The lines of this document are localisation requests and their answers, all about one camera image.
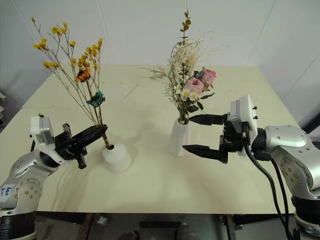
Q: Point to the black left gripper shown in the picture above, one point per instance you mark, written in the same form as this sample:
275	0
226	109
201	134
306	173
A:
66	146

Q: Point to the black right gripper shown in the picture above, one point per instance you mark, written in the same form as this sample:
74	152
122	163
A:
231	140

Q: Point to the short round white vase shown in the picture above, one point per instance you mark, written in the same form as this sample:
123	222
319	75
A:
117	157

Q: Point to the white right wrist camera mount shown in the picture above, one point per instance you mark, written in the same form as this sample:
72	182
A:
246	112

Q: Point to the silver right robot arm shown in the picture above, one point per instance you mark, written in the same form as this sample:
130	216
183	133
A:
290	147

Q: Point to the tall angular white vase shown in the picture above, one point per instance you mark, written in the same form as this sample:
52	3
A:
178	140

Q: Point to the yellow dried flower bouquet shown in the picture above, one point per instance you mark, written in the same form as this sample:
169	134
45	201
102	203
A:
83	74

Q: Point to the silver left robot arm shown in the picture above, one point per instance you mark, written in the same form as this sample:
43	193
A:
23	183

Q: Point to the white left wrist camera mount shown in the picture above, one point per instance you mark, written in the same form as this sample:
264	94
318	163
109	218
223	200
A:
41	131

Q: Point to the pink rose flower bouquet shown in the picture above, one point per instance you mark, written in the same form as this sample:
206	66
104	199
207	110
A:
193	85

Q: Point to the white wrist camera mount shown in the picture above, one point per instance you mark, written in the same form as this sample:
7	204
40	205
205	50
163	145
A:
246	112
41	131

